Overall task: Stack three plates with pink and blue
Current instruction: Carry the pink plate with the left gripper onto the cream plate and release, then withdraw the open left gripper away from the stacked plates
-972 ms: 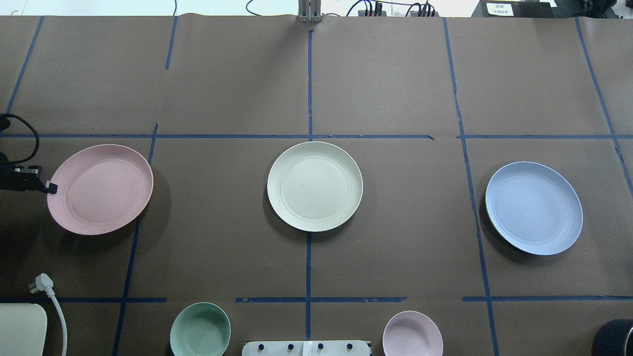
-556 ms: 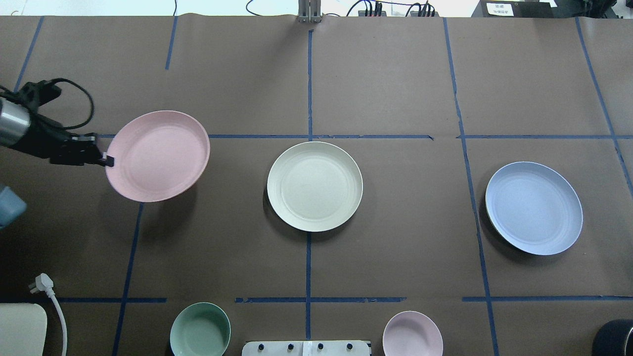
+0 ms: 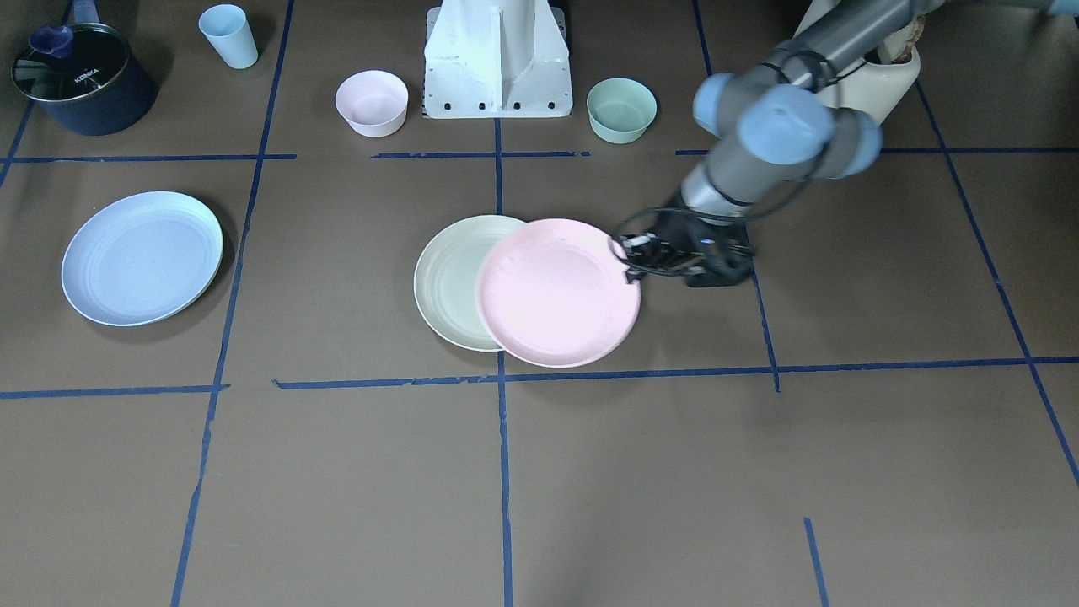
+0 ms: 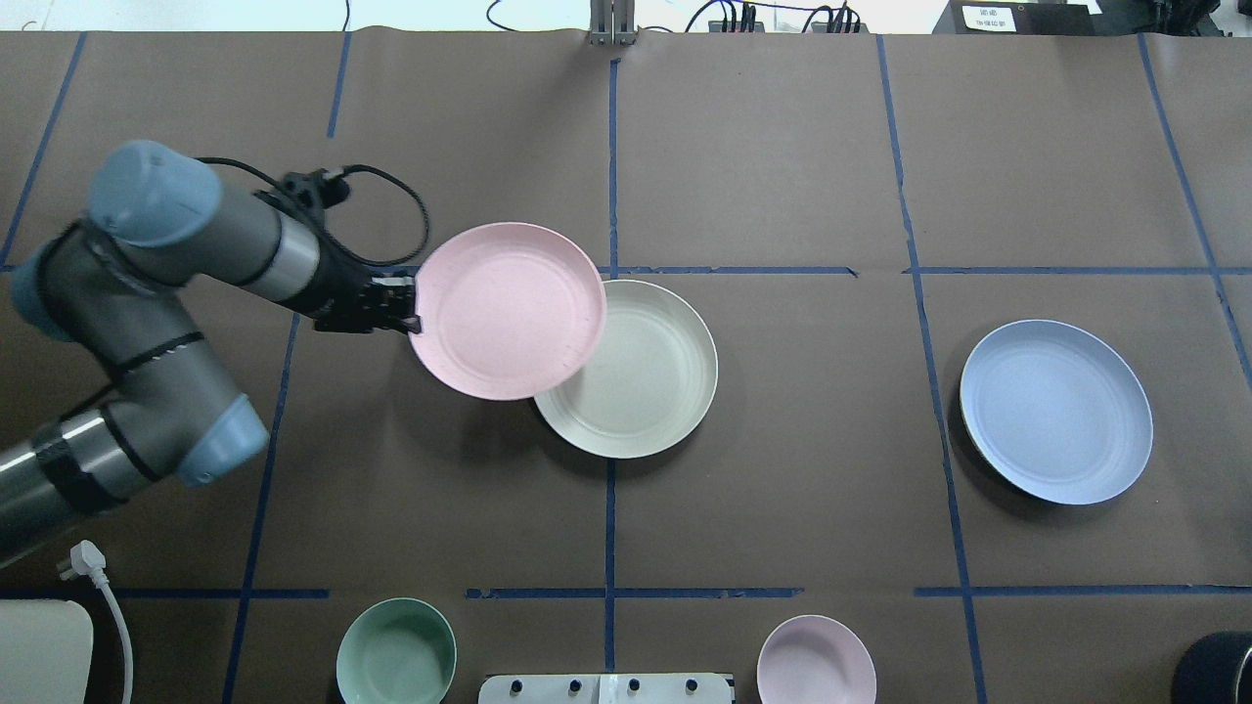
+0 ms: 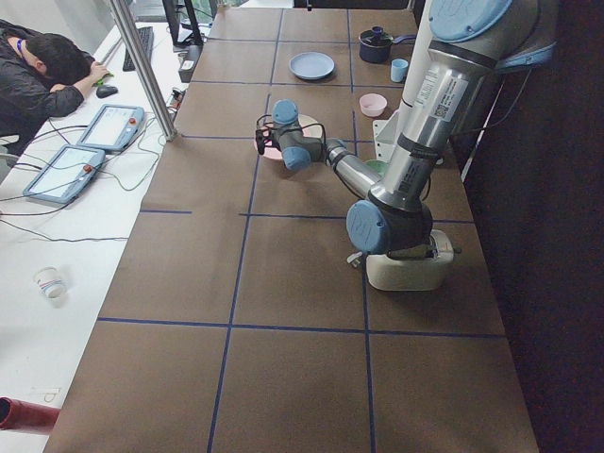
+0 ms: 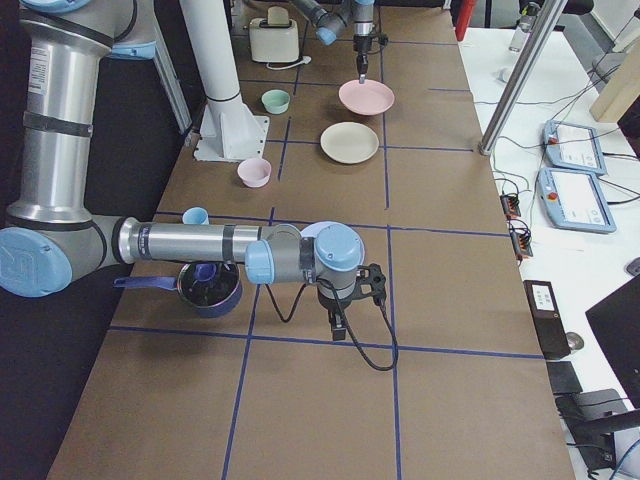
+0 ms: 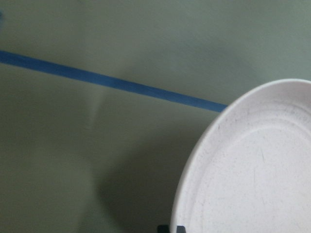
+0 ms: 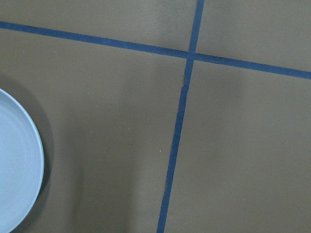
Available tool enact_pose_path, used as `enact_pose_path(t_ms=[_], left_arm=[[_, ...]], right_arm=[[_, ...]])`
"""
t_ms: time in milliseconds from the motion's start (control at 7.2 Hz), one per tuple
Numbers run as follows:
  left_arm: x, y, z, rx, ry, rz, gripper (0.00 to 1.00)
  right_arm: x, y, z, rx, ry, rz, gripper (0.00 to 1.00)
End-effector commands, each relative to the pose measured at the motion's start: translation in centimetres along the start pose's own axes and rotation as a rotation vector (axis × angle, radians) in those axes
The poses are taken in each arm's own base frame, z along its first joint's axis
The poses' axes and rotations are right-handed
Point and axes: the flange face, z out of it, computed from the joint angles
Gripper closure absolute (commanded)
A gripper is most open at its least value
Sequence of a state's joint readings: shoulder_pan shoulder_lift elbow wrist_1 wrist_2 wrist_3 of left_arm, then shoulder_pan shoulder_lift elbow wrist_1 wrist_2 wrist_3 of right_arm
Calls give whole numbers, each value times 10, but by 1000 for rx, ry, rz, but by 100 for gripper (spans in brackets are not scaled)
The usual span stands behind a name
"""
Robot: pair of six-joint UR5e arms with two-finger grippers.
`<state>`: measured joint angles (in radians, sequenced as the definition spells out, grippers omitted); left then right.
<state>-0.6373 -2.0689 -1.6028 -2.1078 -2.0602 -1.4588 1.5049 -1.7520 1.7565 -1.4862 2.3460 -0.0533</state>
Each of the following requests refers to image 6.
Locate white pole with base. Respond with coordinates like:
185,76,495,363
180,0,270,162

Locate cream toaster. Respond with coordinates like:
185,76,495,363
249,18,300,63

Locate pink bowl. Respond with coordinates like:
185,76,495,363
237,158,272,188

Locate black monitor corner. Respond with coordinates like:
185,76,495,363
586,276,640,407

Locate blue scoop in saucepan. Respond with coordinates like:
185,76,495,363
194,263,217,282

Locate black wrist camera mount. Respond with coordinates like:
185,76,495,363
352,263,387,307

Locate orange connector board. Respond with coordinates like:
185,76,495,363
509,224,533,261
500,193,521,219

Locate wooden board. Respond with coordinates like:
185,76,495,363
590,33,639,123

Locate black box with label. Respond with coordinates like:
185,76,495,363
523,280,570,360

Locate lower teach pendant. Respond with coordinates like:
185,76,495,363
537,167,617,234

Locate pink plate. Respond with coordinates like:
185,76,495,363
338,80,395,116

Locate upper orange connector board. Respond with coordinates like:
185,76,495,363
500,193,521,219

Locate small blue cup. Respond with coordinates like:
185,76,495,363
182,207,209,225

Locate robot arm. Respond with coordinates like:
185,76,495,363
290,0,374,84
1,1,365,340

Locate dark blue saucepan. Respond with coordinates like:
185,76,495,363
113,262,243,318

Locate bread slice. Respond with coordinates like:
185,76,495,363
266,6,291,28

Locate blue plate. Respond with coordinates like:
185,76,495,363
300,221,338,239

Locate lower orange connector board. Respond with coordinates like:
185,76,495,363
509,224,533,261

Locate white power plug cable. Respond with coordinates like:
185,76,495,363
265,54,314,70

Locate green bowl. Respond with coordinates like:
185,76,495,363
261,89,291,115

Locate black camera cable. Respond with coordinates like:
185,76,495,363
264,282,399,372

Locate upper teach pendant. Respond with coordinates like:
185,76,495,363
542,120,607,176

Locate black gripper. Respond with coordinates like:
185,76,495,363
353,33,373,82
317,286,359,341

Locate aluminium frame post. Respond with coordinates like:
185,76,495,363
478,0,567,156

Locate cream plate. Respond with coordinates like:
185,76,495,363
320,122,379,164

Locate black stand bracket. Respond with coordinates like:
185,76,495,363
546,361,639,473

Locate teach pendant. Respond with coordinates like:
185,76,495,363
537,167,617,234
542,120,607,176

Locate water bottle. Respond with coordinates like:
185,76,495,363
509,1,541,53

